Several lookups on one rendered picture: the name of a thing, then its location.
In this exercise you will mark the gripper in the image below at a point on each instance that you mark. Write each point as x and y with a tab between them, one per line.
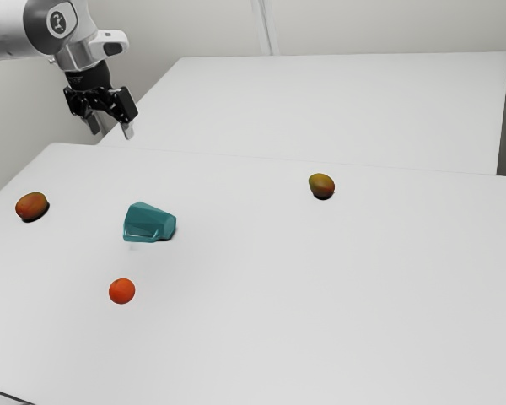
90	86

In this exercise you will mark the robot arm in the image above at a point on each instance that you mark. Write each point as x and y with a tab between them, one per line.
33	29

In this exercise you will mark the teal faceted mug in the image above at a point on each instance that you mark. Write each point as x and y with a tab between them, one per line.
147	223

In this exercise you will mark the red-orange mango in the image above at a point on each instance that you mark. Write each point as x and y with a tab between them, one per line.
32	206

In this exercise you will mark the orange round fruit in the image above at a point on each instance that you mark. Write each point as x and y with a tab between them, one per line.
122	290

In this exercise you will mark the green-red mango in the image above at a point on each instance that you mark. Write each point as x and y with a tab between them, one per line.
321	185

